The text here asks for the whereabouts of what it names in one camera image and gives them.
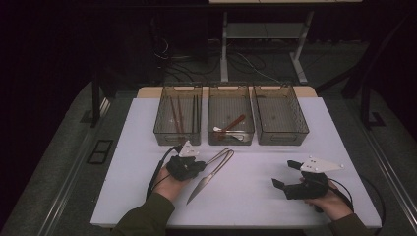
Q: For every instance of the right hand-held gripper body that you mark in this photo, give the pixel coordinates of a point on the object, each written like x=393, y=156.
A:
x=311, y=190

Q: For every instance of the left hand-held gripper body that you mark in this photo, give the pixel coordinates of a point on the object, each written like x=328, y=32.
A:
x=182, y=167

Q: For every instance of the metal fork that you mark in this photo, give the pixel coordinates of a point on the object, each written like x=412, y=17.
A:
x=216, y=156

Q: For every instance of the clear grey plastic bin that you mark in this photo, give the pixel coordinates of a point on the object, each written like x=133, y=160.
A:
x=178, y=139
x=226, y=105
x=278, y=114

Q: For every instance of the white ceramic spoon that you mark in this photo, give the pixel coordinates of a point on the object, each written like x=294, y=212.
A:
x=237, y=136

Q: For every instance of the brown wooden spoon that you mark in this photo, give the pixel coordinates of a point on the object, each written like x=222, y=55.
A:
x=232, y=124

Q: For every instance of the brown wooden chopstick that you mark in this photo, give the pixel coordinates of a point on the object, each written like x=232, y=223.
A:
x=180, y=114
x=174, y=116

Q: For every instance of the person's left hand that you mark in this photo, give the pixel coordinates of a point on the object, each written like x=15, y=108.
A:
x=167, y=188

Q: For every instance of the person's right hand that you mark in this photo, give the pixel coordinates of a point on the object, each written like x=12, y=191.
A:
x=334, y=205

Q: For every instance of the metal knife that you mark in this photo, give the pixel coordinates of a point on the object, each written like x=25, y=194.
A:
x=200, y=188

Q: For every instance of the white table mat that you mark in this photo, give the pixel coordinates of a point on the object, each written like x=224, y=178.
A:
x=246, y=206

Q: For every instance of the beige wooden board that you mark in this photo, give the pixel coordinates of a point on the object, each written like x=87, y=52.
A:
x=146, y=93

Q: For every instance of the black metal stand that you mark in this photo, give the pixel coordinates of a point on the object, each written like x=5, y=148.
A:
x=95, y=105
x=365, y=108

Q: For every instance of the white desk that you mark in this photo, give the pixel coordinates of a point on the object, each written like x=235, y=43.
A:
x=224, y=49

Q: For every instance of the metal floor rail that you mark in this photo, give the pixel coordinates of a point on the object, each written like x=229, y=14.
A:
x=65, y=193
x=393, y=183

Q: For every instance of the black floor frame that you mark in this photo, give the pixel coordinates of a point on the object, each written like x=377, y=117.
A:
x=100, y=151

